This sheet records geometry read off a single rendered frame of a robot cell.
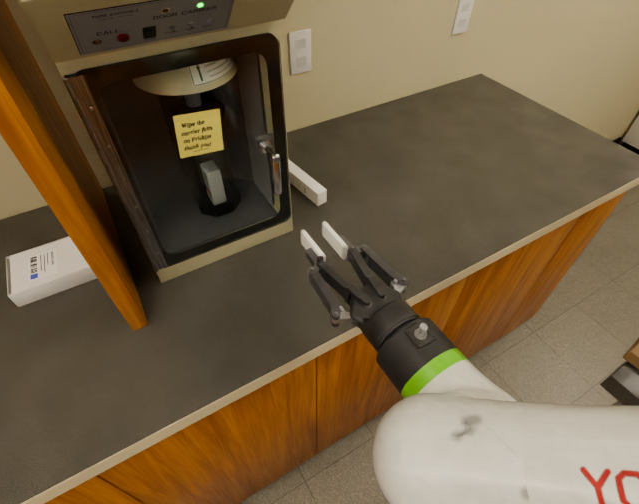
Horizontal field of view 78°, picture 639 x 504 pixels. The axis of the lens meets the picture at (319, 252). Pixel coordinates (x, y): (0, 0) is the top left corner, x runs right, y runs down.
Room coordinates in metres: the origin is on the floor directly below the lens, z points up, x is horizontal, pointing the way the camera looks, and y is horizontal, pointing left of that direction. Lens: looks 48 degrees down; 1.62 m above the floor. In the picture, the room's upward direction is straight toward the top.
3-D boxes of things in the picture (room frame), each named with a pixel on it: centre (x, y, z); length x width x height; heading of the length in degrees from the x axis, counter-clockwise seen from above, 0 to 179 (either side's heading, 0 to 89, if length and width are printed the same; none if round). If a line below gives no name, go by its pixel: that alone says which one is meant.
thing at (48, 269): (0.54, 0.57, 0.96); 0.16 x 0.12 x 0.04; 120
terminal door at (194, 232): (0.59, 0.20, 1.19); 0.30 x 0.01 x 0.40; 120
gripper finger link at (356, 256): (0.38, -0.07, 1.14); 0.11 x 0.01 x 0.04; 20
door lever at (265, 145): (0.62, 0.09, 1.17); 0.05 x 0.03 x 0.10; 30
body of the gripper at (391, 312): (0.31, -0.09, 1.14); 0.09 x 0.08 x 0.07; 31
